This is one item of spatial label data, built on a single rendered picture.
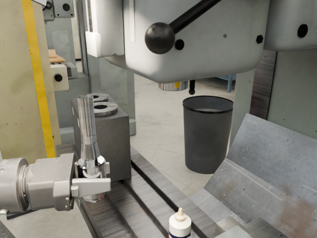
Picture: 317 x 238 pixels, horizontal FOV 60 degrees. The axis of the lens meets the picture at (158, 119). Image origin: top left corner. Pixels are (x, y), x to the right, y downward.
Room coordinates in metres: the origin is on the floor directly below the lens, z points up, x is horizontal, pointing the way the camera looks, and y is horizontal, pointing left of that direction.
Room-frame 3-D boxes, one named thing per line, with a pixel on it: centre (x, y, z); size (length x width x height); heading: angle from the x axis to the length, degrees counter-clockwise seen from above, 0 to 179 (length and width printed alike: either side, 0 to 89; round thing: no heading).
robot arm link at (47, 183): (0.39, 0.20, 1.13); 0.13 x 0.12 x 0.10; 12
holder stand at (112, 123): (0.74, 0.17, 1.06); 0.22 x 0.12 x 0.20; 24
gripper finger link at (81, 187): (0.37, 0.11, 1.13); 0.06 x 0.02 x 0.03; 102
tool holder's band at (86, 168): (0.41, 0.11, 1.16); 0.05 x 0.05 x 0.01
